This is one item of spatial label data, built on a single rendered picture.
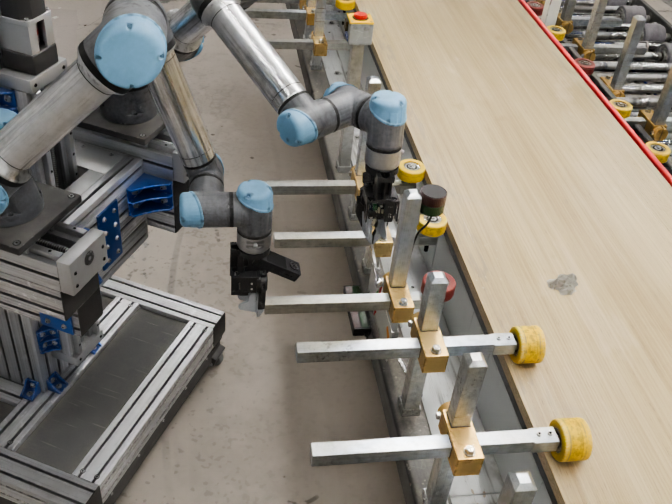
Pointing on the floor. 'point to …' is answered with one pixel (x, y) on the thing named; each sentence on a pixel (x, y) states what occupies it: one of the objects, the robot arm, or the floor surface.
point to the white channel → (550, 12)
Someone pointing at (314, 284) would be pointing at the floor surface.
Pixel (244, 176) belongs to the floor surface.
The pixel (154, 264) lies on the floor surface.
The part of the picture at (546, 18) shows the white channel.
